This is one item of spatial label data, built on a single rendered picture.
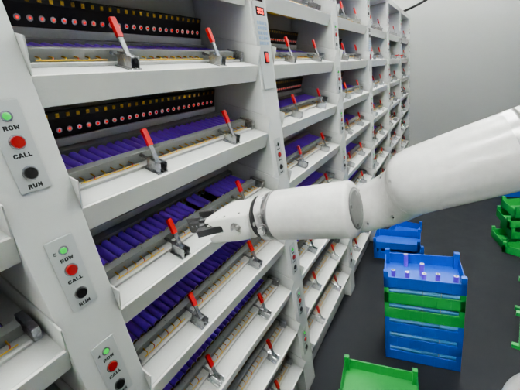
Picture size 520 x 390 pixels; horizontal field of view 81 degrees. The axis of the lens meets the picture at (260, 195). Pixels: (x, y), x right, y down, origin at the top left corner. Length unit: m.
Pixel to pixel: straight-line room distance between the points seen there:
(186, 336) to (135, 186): 0.39
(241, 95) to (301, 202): 0.62
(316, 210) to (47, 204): 0.39
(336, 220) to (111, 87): 0.44
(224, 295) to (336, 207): 0.55
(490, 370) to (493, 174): 1.46
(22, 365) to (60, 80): 0.42
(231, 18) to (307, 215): 0.72
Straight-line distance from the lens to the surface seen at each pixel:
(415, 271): 1.57
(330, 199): 0.43
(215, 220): 0.53
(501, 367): 1.83
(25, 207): 0.53
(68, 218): 0.55
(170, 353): 0.79
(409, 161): 0.40
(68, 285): 0.57
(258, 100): 0.97
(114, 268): 0.68
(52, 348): 0.62
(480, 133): 0.41
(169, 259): 0.72
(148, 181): 0.62
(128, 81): 0.63
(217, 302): 0.88
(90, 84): 0.59
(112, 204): 0.59
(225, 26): 1.03
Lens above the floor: 1.28
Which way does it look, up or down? 19 degrees down
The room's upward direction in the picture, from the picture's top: 10 degrees counter-clockwise
